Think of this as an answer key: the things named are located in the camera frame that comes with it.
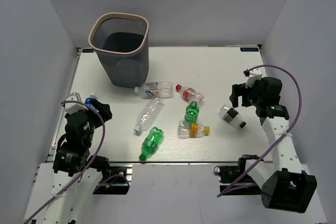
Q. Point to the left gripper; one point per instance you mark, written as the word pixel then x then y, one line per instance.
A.
pixel 104 110

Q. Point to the clear bottle black label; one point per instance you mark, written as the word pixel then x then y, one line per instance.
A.
pixel 232 116

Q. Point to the grey mesh waste bin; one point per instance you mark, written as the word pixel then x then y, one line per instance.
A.
pixel 121 43

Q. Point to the clear bottle orange label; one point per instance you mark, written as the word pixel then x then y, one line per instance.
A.
pixel 192 130

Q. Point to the large green bottle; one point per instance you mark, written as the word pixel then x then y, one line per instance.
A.
pixel 150 144

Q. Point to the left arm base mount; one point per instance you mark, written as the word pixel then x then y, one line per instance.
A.
pixel 116 182

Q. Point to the clear cola bottle red label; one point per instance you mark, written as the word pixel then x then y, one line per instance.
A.
pixel 189 94

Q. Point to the small green bottle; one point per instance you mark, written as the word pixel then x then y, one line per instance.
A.
pixel 191 112

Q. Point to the clear bottle white cap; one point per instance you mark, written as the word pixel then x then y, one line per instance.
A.
pixel 154 89

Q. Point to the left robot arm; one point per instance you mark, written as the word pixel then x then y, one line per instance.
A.
pixel 76 173

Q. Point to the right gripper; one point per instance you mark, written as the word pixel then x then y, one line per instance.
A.
pixel 238 90

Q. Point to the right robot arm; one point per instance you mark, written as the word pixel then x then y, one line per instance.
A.
pixel 286 186

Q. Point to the long clear crushed bottle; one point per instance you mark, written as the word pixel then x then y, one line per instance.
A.
pixel 148 115

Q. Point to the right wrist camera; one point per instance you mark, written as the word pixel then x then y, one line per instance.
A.
pixel 252 76

